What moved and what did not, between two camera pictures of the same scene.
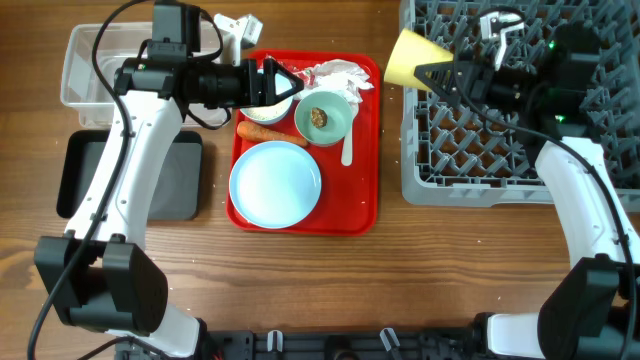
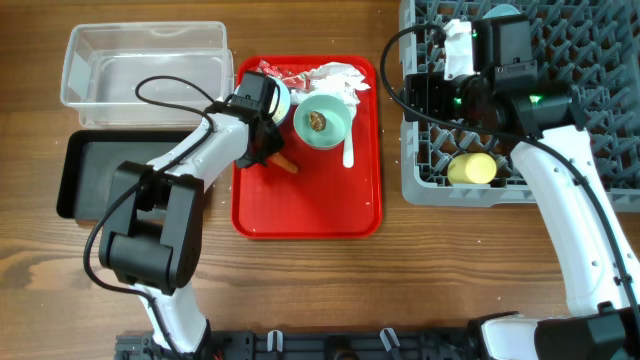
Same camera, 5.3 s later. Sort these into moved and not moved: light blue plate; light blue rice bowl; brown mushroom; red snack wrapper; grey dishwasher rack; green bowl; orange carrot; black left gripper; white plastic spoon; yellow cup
Moved: yellow cup; orange carrot; red snack wrapper; light blue plate; black left gripper
Not moved: grey dishwasher rack; white plastic spoon; light blue rice bowl; brown mushroom; green bowl
